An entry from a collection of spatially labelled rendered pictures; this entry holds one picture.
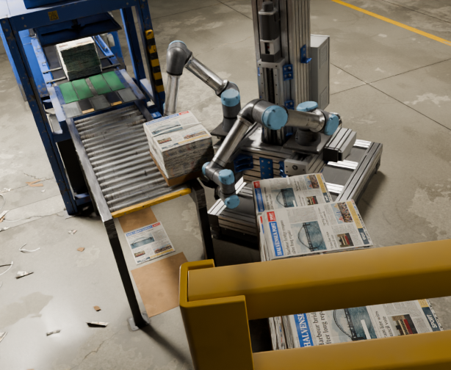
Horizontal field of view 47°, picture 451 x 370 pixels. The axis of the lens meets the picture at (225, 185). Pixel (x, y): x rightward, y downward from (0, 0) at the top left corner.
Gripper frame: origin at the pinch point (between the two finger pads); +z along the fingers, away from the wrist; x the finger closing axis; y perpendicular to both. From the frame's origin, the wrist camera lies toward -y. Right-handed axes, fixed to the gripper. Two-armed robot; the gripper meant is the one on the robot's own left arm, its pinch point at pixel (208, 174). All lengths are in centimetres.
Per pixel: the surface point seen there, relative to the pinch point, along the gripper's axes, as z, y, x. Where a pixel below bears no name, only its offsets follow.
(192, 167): -2.2, 8.7, 9.0
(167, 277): 17, -79, 34
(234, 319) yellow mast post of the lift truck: -188, 103, 55
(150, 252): 46, -78, 37
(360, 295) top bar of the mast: -192, 103, 38
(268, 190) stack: -36.2, 3.5, -19.1
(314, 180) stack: -41, 4, -43
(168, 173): -2.4, 10.0, 22.7
